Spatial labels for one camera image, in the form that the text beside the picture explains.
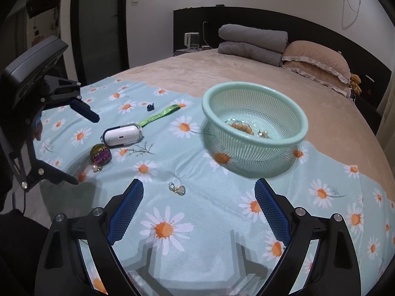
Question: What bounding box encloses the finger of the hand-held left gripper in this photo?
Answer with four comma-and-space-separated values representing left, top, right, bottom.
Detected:
19, 160, 79, 192
41, 75, 100, 123

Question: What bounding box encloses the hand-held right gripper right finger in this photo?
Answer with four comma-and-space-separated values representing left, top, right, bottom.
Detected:
254, 178, 361, 296

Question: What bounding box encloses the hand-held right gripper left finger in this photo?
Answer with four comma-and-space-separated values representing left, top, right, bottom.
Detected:
35, 178, 144, 296

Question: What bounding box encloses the small silver clasp charm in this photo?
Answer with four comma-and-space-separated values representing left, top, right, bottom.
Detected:
168, 183, 186, 196

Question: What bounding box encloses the orange bead bracelet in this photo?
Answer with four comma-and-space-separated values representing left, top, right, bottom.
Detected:
230, 123, 255, 136

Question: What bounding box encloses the green plastic mesh basket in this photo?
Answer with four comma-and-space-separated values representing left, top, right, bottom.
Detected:
202, 82, 309, 178

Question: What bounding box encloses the person's left hand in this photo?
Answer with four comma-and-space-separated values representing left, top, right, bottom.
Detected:
32, 115, 44, 142

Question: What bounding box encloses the iridescent rainbow ball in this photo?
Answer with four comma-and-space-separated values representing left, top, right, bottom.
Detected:
90, 143, 111, 165

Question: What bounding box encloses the blue daisy print cloth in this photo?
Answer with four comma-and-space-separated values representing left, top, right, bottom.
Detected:
32, 78, 395, 296

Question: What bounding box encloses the dark glass door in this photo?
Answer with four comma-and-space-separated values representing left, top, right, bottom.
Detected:
60, 0, 130, 84

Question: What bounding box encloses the bed with beige cover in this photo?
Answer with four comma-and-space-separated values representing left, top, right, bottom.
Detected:
85, 48, 395, 198

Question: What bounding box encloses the black bedside table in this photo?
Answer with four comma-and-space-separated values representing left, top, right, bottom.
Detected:
353, 94, 383, 131

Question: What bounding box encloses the beige frilled pillow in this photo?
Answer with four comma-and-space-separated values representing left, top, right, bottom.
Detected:
282, 40, 349, 77
281, 60, 352, 97

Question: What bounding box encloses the cream curtain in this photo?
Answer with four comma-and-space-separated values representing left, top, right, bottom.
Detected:
375, 68, 395, 148

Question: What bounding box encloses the brown teddy bear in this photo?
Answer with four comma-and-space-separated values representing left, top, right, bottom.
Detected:
349, 73, 362, 94

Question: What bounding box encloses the grey folded quilt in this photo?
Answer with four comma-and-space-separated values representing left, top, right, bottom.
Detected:
218, 24, 289, 54
217, 41, 283, 67

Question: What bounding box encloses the black headboard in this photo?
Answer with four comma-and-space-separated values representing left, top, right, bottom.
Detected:
173, 5, 394, 108

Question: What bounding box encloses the white case with green strap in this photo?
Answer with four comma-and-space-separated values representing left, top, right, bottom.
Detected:
101, 104, 182, 148

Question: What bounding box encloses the cluttered wall shelf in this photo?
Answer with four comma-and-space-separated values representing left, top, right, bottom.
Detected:
25, 0, 65, 50

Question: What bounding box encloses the white charger cable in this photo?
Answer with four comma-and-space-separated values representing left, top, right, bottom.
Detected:
202, 21, 211, 48

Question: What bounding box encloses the white wall cable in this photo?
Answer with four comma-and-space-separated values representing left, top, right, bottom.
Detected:
341, 0, 362, 30

